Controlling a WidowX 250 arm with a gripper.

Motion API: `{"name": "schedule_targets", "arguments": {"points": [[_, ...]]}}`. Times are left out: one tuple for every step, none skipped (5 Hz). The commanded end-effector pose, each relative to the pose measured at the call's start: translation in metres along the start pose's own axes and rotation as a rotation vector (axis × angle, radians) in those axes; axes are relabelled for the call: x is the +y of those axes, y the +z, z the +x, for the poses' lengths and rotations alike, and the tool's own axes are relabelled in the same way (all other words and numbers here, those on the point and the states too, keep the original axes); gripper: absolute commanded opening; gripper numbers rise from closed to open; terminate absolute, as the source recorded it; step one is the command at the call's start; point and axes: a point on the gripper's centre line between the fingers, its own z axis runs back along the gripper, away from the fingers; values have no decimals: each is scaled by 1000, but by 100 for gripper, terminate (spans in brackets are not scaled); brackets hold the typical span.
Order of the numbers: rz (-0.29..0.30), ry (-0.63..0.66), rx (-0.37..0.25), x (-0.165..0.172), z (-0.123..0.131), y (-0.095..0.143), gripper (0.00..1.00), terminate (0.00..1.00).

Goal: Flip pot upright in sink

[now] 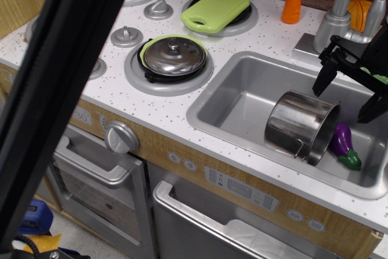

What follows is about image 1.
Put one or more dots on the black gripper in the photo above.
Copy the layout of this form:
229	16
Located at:
349	57

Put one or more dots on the stainless steel pot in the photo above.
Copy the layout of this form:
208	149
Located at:
301	126

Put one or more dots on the grey plastic sink basin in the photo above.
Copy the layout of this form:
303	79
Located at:
236	105

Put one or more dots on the shiny steel pot lid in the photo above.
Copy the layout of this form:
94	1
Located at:
174	55

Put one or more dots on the green toy vegetable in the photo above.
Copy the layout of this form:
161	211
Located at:
383	79

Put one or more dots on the purple toy eggplant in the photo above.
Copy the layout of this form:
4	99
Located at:
341	146

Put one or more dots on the silver toy faucet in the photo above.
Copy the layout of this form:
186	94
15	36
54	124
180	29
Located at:
337	22

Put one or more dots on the orange toy pumpkin slice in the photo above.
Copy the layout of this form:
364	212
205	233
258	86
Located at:
358	10

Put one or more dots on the orange toy carrot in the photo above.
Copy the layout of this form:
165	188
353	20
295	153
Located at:
291	11

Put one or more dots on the green plastic cutting board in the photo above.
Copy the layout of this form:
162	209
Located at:
211	16

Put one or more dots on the grey stove knob middle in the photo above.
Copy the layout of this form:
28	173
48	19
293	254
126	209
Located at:
158	11

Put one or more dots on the grey stove knob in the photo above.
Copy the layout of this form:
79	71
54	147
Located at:
126	37
158	11

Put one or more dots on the green plate under lid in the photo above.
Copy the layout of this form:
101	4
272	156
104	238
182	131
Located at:
151	45

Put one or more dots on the toy dishwasher door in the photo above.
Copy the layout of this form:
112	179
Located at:
196	219

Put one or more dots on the grey stove knob front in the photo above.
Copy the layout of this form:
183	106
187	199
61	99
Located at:
126	37

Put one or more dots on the silver oven dial knob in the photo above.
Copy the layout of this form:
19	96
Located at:
120	138

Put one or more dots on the front left stove burner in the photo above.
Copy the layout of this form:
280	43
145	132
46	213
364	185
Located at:
98	70

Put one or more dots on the toy oven door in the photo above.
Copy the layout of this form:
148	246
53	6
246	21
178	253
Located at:
104	191

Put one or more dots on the blue clamp tool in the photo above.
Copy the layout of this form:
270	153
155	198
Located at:
38	219

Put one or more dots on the yellow object on floor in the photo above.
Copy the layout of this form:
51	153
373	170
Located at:
45	243

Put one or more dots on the black diagonal frame bar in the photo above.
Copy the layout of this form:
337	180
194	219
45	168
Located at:
57	64

